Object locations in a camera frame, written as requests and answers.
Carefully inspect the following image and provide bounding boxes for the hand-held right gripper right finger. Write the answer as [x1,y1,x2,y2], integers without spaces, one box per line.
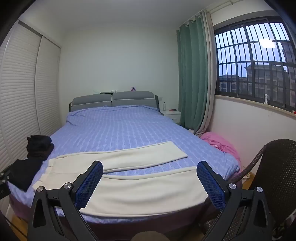
[196,161,274,241]

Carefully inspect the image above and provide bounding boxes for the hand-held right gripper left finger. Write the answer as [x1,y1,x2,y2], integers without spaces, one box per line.
[27,160,104,241]

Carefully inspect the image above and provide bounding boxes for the white towel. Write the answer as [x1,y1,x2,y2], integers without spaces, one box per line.
[32,141,208,218]

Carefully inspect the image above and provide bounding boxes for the black flat garment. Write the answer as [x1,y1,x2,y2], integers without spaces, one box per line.
[8,158,47,192]

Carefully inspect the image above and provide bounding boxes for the pink blanket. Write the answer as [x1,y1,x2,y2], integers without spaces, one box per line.
[200,132,242,172]

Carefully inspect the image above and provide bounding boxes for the black folded clothes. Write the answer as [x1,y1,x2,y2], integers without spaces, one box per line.
[26,135,55,159]

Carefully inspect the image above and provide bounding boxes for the bed with blue floral sheet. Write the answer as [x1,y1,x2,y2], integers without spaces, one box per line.
[8,91,242,232]

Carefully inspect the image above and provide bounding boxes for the brown wicker chair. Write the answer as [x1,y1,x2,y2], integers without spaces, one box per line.
[231,139,296,241]

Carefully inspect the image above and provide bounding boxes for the white nightstand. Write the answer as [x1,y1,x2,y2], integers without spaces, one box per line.
[160,109,182,123]

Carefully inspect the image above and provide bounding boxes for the grey headboard cushion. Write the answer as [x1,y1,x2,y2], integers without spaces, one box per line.
[112,91,154,107]
[70,94,113,112]

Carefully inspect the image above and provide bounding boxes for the white louvred wardrobe door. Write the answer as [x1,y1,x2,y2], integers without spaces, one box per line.
[0,21,42,167]
[35,36,62,137]

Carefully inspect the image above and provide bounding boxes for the beige curtain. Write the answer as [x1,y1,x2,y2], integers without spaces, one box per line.
[194,9,216,136]

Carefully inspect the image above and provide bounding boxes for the green curtain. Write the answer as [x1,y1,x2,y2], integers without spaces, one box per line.
[177,11,212,133]

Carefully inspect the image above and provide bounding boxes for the window with black grille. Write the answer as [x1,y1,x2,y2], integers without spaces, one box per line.
[214,16,296,114]

